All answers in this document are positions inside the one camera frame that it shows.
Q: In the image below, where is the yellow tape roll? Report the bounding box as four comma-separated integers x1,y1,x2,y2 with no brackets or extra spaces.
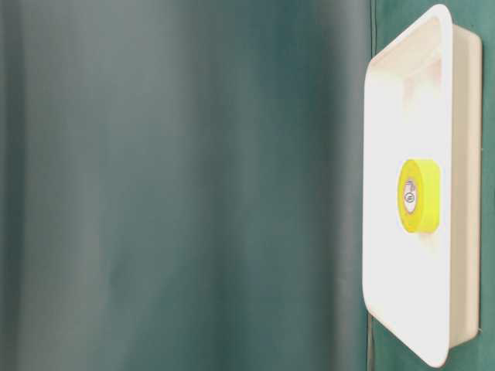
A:
397,159,440,233

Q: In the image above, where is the white plastic tray case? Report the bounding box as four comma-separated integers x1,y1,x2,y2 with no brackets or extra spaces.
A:
363,5,483,367

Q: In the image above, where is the green table cloth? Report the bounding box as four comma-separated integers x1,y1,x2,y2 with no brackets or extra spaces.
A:
0,0,495,371

